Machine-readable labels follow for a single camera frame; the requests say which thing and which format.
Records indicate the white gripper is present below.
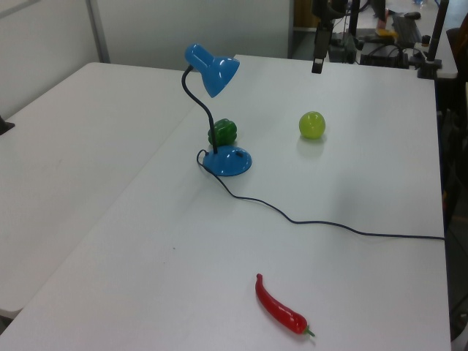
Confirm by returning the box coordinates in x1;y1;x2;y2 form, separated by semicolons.
311;21;333;75

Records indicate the blue desk lamp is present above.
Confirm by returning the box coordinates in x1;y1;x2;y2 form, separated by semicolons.
181;42;254;178

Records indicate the light green apple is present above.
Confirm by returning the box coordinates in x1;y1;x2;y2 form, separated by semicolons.
298;110;328;140

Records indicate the black thin stand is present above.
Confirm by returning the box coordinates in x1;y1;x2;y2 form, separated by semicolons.
348;0;362;37

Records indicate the black equipment box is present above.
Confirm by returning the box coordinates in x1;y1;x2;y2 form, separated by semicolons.
360;42;407;67

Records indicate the black computer keyboard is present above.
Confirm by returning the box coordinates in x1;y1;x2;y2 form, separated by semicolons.
392;14;424;44

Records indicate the dark green bell pepper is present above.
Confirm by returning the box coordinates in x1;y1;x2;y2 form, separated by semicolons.
207;118;238;146

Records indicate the red chili pepper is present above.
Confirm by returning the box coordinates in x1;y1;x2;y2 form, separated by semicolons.
254;273;316;339

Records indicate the black clamped camera pole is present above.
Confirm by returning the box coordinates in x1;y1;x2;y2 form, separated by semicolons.
418;0;450;78

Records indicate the dark lamp power cord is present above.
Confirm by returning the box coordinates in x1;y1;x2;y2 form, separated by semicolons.
196;148;446;242

